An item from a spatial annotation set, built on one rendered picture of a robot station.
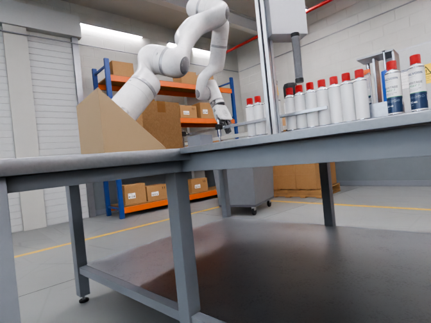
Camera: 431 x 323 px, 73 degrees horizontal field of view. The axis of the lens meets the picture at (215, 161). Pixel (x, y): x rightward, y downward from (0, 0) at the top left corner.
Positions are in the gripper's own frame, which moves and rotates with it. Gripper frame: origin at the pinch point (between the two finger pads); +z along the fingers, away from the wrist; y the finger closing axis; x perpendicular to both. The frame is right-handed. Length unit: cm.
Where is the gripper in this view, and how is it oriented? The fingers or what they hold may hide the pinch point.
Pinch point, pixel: (228, 129)
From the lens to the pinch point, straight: 167.6
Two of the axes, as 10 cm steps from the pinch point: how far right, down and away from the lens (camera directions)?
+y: 6.7, -0.7, 7.3
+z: 3.4, 9.1, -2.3
